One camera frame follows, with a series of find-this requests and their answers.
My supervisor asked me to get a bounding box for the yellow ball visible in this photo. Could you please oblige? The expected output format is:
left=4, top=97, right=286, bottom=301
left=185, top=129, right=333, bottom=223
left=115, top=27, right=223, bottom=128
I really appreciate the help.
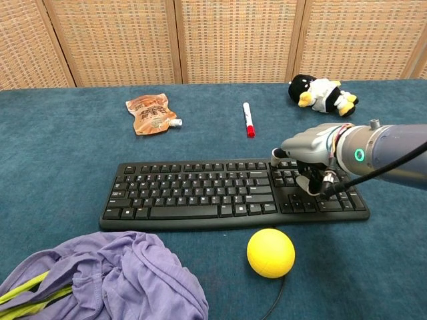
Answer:
left=246, top=228, right=296, bottom=279

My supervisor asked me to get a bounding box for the red and white marker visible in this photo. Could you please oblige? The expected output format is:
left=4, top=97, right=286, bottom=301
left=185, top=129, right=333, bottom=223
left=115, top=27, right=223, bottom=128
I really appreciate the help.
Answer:
left=242, top=101, right=257, bottom=139

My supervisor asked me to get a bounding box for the black robot hand cable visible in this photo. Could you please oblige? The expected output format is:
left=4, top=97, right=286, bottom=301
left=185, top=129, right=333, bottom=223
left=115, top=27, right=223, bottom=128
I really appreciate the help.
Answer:
left=319, top=141, right=427, bottom=200

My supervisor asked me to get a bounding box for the black computer keyboard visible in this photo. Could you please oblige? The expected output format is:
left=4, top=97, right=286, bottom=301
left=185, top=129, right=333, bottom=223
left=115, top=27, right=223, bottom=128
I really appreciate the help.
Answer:
left=98, top=157, right=371, bottom=233

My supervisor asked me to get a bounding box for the brown spouted drink pouch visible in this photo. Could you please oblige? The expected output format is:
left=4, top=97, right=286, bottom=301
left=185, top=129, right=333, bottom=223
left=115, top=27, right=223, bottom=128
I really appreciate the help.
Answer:
left=125, top=93, right=183, bottom=136

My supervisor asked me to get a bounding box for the thin dark grey cable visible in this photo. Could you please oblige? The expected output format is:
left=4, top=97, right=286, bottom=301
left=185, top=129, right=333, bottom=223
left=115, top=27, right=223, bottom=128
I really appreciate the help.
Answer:
left=259, top=276, right=287, bottom=320

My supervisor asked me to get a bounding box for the woven wooden folding screen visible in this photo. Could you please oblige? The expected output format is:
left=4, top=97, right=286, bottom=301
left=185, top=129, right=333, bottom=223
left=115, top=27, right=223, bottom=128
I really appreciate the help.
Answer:
left=0, top=0, right=427, bottom=91

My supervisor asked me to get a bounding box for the black and white plush penguin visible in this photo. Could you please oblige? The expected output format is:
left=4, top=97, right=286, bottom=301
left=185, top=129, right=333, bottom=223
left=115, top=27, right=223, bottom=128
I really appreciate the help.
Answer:
left=288, top=73, right=360, bottom=117

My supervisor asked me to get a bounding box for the purple shirt with green trim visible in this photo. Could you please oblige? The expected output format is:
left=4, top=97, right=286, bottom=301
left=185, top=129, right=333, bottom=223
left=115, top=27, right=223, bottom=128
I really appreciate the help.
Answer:
left=0, top=230, right=209, bottom=320

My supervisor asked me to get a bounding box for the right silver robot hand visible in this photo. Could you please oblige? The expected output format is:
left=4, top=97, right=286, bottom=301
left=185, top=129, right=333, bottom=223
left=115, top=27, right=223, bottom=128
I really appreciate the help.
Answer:
left=269, top=123, right=355, bottom=197

